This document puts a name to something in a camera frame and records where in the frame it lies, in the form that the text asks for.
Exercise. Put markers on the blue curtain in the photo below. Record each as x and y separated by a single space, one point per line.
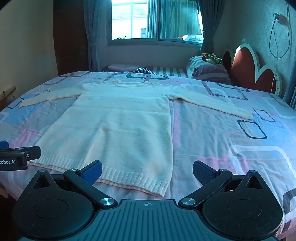
209 27
92 34

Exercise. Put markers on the striped pillow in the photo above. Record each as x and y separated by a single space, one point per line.
208 70

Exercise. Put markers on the patterned pink bed sheet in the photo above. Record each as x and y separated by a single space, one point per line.
219 143

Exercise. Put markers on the red heart-shaped headboard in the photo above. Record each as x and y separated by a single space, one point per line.
242 67

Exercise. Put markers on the wall charger plug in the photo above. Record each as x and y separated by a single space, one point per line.
281 18

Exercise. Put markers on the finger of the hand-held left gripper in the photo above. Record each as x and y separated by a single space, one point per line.
3 144
31 153

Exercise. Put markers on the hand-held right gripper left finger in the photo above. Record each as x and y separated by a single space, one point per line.
92 172

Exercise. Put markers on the sheer window curtain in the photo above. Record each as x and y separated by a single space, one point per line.
175 18

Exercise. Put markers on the wooden furniture edge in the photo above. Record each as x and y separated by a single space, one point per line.
8 96

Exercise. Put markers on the white fluffy towel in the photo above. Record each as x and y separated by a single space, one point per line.
120 129

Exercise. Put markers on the brown wooden wardrobe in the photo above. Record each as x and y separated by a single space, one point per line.
69 46

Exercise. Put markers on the black white striped cloth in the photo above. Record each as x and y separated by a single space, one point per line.
143 70

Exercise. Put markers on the blue cloth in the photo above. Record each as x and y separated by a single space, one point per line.
291 90

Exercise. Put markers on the window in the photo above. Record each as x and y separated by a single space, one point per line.
129 20

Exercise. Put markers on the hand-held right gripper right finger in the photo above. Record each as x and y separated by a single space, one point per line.
203 172

